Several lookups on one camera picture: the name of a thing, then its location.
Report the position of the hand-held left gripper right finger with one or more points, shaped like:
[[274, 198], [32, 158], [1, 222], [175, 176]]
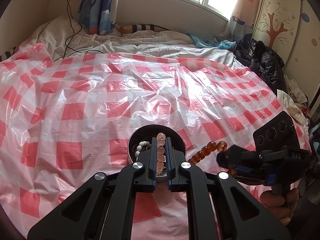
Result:
[[169, 165]]

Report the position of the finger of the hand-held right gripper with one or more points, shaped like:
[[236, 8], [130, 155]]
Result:
[[237, 156], [252, 175]]

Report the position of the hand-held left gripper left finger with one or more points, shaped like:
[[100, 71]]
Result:
[[153, 165]]

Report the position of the round metal bowl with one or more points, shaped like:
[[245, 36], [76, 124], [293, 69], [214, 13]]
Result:
[[178, 142]]

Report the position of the person's right hand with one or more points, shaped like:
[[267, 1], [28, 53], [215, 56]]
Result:
[[275, 202]]

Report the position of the pile of crumpled clothes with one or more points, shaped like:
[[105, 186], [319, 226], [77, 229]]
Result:
[[295, 97]]

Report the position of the black puffer jacket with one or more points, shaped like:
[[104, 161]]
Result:
[[265, 60]]

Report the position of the red checkered plastic sheet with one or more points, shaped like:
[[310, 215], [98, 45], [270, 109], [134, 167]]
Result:
[[100, 92]]

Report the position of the blue plastic bag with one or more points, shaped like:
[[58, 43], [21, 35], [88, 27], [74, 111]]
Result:
[[225, 45]]

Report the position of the tree print wardrobe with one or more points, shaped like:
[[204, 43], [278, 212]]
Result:
[[287, 30]]

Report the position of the cartoon print curtain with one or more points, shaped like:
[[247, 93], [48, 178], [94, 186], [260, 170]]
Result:
[[105, 10], [242, 17]]

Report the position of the white thin-striped bed sheet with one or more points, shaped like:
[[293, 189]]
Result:
[[150, 40]]

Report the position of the striped plush toy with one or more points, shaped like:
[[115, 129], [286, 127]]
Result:
[[140, 27]]

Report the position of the dark striped cloth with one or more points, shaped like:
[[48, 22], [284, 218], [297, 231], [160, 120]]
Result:
[[6, 53]]

